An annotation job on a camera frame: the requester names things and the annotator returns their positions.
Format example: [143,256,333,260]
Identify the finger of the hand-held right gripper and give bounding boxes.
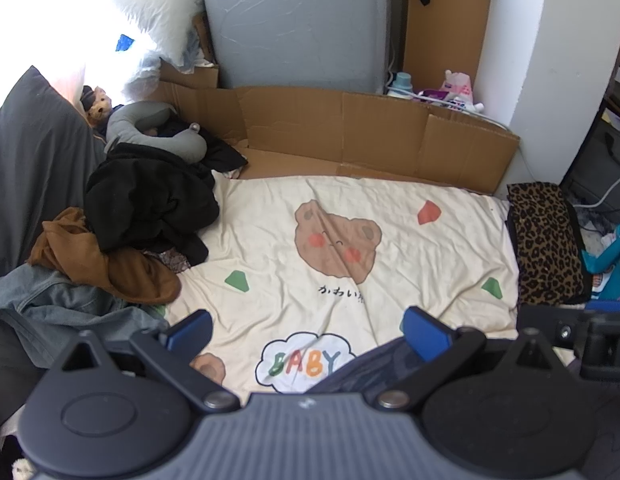
[517,304,583,348]

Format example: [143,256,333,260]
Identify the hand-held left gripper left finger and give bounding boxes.
[49,309,241,413]

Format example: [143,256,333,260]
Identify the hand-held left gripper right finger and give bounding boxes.
[376,305,573,411]

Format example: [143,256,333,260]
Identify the person's navy pants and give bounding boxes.
[305,337,415,396]

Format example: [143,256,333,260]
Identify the leopard print cloth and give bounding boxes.
[506,181,586,306]

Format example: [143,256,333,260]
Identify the teal printed blanket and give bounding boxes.
[582,220,620,311]

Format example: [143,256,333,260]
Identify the brown garment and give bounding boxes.
[27,206,182,305]

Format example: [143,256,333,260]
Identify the cream bear printed blanket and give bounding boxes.
[162,174,528,395]

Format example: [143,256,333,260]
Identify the blue denim garment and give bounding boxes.
[0,262,171,366]

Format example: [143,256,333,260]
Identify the black jacket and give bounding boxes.
[85,142,221,267]

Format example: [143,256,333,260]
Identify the grey bag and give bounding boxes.
[562,120,620,211]

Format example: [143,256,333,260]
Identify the black cloth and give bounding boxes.
[160,115,248,173]

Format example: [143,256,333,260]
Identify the grey neck pillow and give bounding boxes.
[104,101,208,165]

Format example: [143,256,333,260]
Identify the folded cardboard sheet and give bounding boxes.
[155,80,521,196]

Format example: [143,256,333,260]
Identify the dark grey garment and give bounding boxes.
[0,65,108,281]

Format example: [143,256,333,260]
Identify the brown plush toy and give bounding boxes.
[81,86,114,128]

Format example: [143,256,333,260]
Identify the pink packet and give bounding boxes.
[440,69,474,103]

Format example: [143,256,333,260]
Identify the light blue bottle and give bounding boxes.
[388,71,415,97]

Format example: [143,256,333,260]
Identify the cardboard box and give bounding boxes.
[159,57,221,91]

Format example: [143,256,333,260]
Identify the clear plastic bag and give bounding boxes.
[122,50,163,101]

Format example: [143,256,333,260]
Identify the upright cardboard panel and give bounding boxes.
[402,0,498,96]

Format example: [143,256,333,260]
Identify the grey wrapped mattress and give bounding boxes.
[197,0,408,96]

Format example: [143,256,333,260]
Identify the white cable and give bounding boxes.
[574,160,620,208]

